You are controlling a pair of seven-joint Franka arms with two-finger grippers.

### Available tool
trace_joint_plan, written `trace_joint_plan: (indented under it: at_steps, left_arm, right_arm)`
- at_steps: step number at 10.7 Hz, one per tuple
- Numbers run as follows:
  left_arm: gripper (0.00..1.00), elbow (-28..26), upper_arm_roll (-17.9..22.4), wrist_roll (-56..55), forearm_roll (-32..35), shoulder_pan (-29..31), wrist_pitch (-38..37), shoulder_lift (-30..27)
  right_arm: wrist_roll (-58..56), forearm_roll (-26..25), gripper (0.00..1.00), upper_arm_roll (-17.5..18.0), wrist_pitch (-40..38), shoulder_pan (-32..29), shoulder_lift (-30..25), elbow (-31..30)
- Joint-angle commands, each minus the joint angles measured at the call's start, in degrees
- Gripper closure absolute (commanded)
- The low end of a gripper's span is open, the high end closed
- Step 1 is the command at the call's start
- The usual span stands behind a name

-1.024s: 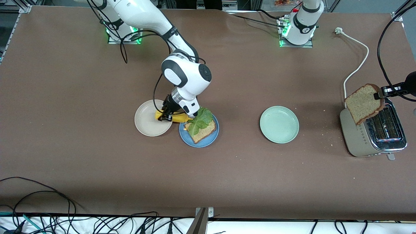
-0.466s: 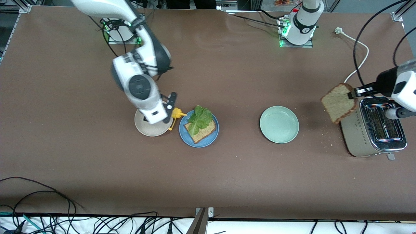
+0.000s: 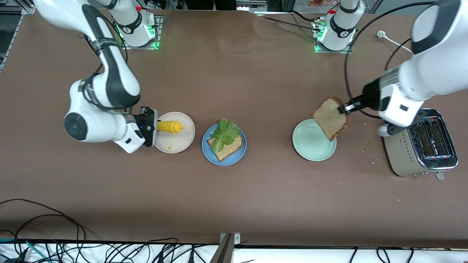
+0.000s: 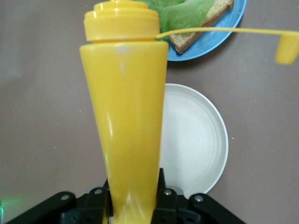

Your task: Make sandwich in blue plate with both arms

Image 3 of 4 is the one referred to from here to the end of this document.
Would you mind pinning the brown bread slice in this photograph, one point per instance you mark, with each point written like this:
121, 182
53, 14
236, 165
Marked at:
230, 151
331, 120

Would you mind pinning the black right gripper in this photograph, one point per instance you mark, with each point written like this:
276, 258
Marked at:
147, 122

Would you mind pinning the beige round plate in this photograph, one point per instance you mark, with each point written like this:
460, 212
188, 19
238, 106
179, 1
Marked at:
182, 141

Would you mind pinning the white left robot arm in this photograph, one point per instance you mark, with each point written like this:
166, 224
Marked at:
431, 73

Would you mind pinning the aluminium frame profile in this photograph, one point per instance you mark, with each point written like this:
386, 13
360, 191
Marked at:
18, 5

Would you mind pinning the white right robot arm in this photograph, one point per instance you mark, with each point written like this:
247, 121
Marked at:
109, 87

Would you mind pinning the metal table edge bracket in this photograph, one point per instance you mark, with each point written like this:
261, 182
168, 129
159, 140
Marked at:
226, 248

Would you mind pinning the blue round plate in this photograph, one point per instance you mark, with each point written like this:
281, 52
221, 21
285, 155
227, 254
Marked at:
237, 155

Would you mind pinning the orange snack packet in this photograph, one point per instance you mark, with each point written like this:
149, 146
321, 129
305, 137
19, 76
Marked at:
321, 3

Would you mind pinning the beige chrome toaster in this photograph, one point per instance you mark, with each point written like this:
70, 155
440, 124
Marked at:
406, 157

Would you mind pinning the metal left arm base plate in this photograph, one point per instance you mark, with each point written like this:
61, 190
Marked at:
334, 52

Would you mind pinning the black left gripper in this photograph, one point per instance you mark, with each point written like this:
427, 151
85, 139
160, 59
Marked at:
370, 95

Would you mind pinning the yellow mustard squeeze bottle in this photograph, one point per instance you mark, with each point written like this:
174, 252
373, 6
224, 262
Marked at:
170, 126

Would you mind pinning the pale green round plate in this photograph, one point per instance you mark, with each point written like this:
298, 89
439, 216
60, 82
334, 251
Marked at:
309, 146

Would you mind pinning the green lettuce leaf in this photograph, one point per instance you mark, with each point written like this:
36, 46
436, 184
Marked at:
225, 133

